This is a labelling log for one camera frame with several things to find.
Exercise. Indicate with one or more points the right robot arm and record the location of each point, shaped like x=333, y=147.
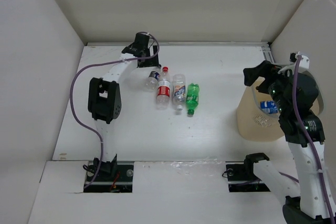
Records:
x=310, y=200

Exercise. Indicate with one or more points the aluminium table edge rail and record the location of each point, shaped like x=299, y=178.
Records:
x=188, y=43

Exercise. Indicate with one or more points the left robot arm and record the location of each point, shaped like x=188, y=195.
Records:
x=104, y=98

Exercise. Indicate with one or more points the clear bottle orange blue label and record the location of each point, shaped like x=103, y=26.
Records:
x=179, y=91

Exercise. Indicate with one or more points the translucent yellow waste bin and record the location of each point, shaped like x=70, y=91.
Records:
x=256, y=125

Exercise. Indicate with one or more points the clear bottle black cap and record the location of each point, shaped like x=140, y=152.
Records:
x=153, y=78

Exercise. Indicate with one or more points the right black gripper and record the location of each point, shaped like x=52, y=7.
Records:
x=265, y=69

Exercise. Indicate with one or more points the green plastic bottle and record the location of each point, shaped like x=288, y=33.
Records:
x=192, y=98

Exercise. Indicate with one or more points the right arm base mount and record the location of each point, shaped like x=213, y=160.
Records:
x=241, y=178

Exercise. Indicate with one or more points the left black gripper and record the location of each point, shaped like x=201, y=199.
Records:
x=149, y=63

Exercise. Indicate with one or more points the clear bottle red label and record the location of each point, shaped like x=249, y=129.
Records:
x=163, y=91

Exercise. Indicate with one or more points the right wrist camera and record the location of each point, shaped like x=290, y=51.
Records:
x=296, y=59

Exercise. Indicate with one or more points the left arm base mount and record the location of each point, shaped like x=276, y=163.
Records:
x=120, y=182

